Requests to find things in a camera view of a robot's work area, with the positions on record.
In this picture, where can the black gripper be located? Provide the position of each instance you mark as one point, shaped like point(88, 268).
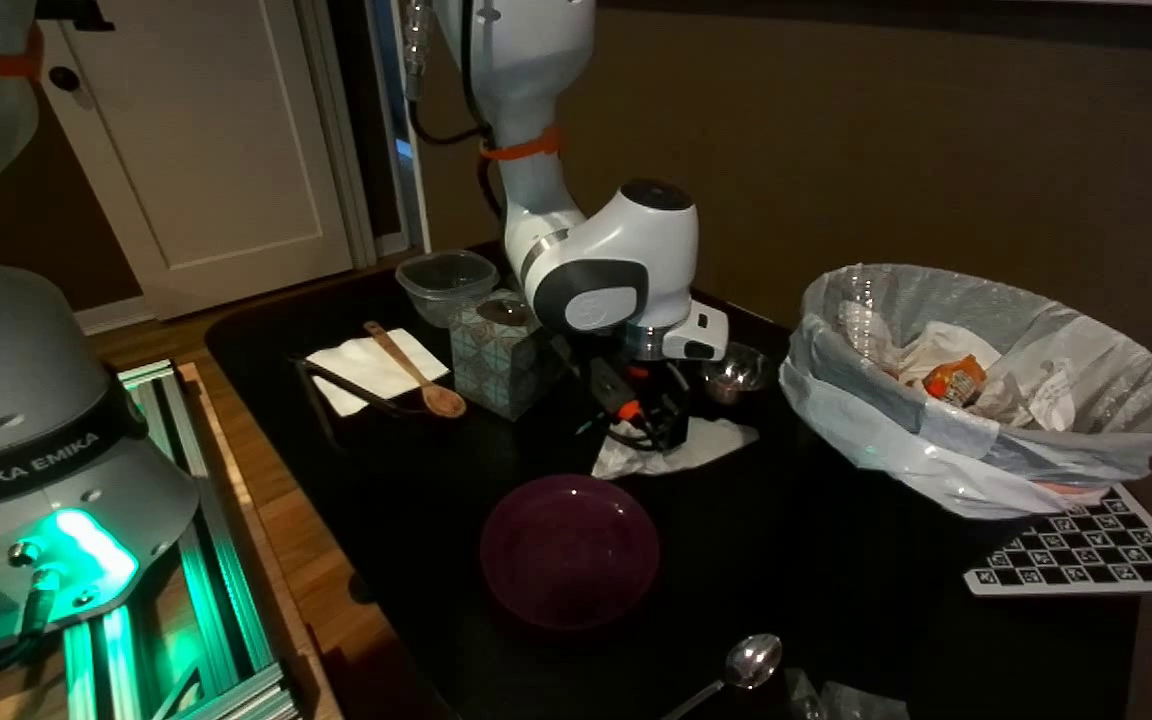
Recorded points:
point(631, 378)

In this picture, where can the white paper towel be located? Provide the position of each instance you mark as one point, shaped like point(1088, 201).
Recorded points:
point(716, 447)

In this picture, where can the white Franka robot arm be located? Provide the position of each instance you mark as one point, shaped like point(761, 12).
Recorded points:
point(18, 375)

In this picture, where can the trash bin with white bag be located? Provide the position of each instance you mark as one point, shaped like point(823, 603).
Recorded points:
point(897, 442)

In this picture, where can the purple plastic plate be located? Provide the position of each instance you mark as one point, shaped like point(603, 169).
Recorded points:
point(568, 552)

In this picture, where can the patterned tissue box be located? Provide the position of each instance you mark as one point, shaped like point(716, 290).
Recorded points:
point(492, 364)

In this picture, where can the wooden spoon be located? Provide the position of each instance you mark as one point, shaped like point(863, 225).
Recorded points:
point(443, 397)

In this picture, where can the metal spoon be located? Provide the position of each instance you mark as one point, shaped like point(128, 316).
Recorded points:
point(754, 660)

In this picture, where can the black tongs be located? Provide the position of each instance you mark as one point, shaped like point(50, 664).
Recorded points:
point(340, 385)

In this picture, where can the orange snack wrapper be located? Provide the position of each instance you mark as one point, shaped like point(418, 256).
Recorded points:
point(959, 380)

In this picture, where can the clear plastic packet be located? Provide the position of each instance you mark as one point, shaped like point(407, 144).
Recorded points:
point(857, 702)

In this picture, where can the crumpled white paper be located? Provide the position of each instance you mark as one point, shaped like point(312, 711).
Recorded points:
point(1038, 392)

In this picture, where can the wooden board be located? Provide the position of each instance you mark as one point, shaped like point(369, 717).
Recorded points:
point(283, 563)

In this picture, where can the black white checkerboard card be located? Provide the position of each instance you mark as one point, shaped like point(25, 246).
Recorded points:
point(1088, 552)

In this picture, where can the white panel door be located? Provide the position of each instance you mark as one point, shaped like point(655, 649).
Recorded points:
point(219, 144)

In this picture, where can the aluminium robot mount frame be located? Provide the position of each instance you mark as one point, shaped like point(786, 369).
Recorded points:
point(202, 624)

